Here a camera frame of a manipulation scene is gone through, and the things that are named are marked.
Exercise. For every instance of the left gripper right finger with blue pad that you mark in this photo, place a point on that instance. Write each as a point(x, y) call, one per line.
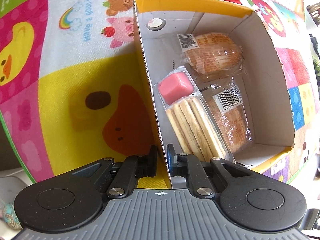
point(189, 167)

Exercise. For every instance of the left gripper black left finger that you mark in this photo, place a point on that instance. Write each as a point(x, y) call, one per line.
point(125, 175)

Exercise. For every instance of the biscuit sticks with pink dip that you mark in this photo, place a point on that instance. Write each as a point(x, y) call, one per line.
point(190, 118)

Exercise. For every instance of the brown cake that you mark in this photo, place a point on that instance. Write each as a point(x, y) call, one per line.
point(226, 104)

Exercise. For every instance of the yellow cardboard box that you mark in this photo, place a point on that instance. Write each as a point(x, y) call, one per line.
point(260, 78)

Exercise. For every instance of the round bread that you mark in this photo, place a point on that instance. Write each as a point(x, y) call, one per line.
point(210, 53)

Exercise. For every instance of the colourful cartoon patchwork blanket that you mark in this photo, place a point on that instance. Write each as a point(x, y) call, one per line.
point(72, 89)

